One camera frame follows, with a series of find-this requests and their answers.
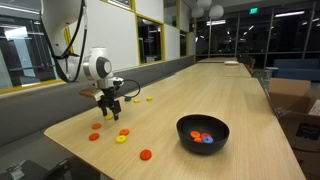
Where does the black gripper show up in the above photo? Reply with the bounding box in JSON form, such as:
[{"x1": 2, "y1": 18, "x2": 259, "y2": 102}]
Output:
[{"x1": 98, "y1": 88, "x2": 121, "y2": 121}]

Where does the orange ring table corner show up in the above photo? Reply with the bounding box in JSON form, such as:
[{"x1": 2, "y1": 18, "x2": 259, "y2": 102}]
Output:
[{"x1": 140, "y1": 149, "x2": 152, "y2": 160}]

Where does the blue ring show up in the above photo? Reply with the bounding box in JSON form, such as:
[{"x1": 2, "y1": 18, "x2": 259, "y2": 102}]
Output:
[{"x1": 201, "y1": 136, "x2": 214, "y2": 145}]

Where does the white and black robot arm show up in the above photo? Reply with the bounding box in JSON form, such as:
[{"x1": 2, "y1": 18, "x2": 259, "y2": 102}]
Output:
[{"x1": 40, "y1": 0, "x2": 124, "y2": 120}]

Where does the black bowl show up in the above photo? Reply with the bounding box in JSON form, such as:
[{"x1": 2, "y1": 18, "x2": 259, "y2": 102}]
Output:
[{"x1": 176, "y1": 114, "x2": 230, "y2": 155}]

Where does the green cube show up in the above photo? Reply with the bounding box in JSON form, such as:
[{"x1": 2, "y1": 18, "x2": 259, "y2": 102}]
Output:
[{"x1": 124, "y1": 97, "x2": 131, "y2": 102}]

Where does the grey sofa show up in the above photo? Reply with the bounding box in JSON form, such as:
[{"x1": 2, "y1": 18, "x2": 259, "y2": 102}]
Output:
[{"x1": 0, "y1": 54, "x2": 196, "y2": 180}]

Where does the middle wooden table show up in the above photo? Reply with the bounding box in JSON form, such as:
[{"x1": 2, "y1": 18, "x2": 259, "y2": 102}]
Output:
[{"x1": 178, "y1": 63, "x2": 252, "y2": 78}]

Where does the wooden table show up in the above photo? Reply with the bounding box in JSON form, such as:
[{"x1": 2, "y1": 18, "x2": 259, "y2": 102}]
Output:
[
  {"x1": 198, "y1": 57, "x2": 238, "y2": 63},
  {"x1": 178, "y1": 63, "x2": 252, "y2": 78}
]

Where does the black device bottom left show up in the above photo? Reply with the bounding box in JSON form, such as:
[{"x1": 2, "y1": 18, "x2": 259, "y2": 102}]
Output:
[{"x1": 0, "y1": 158, "x2": 71, "y2": 180}]

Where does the far wooden table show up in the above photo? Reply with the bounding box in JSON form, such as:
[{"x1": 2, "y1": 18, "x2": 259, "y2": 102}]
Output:
[{"x1": 198, "y1": 57, "x2": 238, "y2": 63}]

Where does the white plate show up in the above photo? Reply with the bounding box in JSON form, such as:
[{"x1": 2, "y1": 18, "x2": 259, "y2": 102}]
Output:
[{"x1": 224, "y1": 61, "x2": 239, "y2": 65}]

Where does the cardboard box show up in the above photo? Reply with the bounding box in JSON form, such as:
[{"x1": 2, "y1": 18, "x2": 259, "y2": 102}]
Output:
[{"x1": 268, "y1": 78, "x2": 320, "y2": 180}]

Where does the blue sofa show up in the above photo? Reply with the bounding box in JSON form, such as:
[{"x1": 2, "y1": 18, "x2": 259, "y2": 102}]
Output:
[{"x1": 273, "y1": 59, "x2": 320, "y2": 82}]

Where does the orange ring left edge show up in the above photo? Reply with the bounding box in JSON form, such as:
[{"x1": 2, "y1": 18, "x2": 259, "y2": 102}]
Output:
[{"x1": 88, "y1": 132, "x2": 100, "y2": 142}]

